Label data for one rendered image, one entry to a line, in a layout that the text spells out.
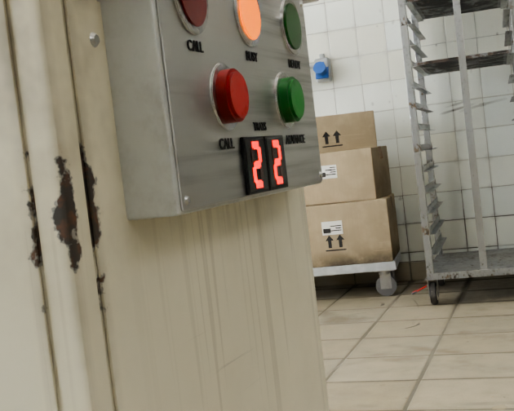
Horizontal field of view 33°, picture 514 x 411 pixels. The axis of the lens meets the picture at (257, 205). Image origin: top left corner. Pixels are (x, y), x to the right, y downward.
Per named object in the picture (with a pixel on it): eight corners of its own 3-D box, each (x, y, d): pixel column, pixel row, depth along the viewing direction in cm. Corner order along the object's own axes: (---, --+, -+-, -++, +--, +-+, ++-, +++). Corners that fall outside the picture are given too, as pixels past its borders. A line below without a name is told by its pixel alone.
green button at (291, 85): (270, 124, 57) (264, 78, 56) (285, 124, 59) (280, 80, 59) (293, 121, 56) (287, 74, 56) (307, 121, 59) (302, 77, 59)
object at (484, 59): (425, 75, 425) (425, 72, 425) (510, 64, 414) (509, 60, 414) (414, 66, 368) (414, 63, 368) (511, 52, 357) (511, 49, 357)
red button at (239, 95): (206, 125, 47) (199, 70, 47) (228, 125, 50) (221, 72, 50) (232, 121, 47) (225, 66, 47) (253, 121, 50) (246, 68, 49)
